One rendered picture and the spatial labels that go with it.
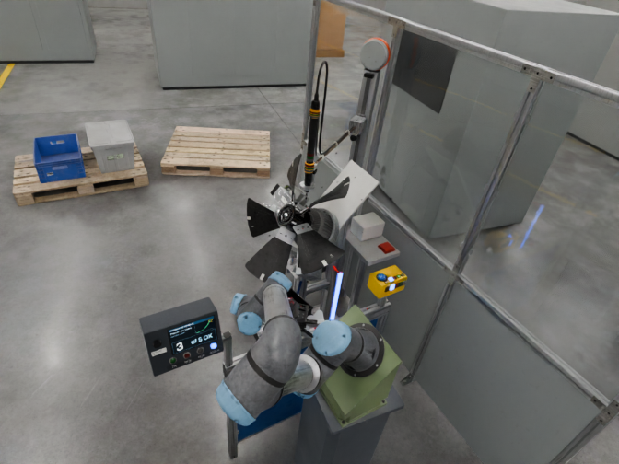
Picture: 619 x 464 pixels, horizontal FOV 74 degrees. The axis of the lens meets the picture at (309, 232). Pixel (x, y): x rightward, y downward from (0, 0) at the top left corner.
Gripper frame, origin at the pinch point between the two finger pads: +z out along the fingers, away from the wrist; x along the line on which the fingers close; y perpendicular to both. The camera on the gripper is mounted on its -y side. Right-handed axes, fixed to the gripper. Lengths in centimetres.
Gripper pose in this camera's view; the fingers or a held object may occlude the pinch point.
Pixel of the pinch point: (324, 332)
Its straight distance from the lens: 154.0
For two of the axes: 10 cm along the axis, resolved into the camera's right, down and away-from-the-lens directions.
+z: 9.2, 3.0, 2.4
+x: -3.7, 5.1, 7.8
